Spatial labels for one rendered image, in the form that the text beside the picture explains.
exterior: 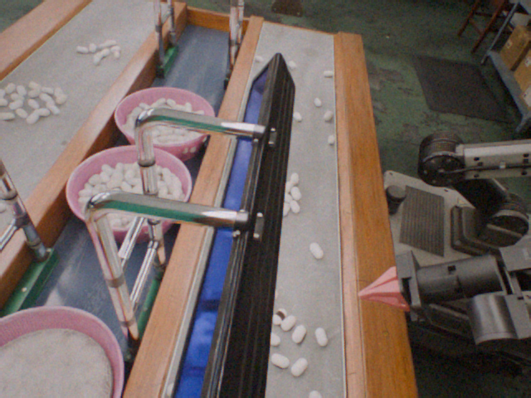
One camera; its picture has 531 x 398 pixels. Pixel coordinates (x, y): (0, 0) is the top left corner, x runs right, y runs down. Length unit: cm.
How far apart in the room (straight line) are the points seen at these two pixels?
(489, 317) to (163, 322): 50
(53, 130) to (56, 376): 63
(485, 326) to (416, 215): 88
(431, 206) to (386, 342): 83
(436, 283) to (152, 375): 46
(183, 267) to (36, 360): 28
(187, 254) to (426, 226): 90
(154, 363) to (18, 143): 67
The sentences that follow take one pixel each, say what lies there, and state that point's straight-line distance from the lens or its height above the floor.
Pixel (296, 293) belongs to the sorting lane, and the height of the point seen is 74.
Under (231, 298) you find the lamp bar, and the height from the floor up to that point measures 111.
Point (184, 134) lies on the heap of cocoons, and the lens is 110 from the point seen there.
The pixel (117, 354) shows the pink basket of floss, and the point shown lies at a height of 77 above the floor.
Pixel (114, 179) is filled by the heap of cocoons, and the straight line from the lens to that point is 97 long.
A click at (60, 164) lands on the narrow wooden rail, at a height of 76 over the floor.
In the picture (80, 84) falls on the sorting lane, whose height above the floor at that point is 74.
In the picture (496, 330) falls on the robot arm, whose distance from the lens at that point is 59.
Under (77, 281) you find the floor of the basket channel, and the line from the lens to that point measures 88.
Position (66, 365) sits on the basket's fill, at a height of 73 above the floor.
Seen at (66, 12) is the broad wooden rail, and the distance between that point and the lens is 169.
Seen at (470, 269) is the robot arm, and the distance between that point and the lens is 62.
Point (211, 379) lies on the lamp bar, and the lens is 31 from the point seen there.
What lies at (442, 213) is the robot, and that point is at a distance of 150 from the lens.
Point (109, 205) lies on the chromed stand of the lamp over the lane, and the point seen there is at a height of 111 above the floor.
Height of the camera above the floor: 140
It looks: 47 degrees down
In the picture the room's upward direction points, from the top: 12 degrees clockwise
